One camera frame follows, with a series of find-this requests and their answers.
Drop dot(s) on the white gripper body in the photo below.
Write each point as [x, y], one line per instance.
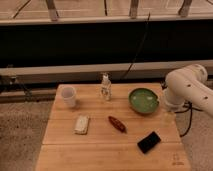
[168, 117]

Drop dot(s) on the black eraser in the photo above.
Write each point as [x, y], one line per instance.
[149, 142]

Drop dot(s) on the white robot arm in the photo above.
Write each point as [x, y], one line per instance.
[186, 84]

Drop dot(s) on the green ceramic bowl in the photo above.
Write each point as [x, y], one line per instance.
[143, 101]

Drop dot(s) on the white ceramic cup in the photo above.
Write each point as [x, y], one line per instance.
[69, 96]

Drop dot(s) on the dark red oblong object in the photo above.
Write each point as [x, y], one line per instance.
[117, 124]

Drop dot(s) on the small clear glass bottle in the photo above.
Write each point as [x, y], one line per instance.
[106, 87]

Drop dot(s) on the white wrapped packet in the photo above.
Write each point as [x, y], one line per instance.
[81, 125]

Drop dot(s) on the grey metal rail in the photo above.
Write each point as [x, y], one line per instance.
[92, 72]

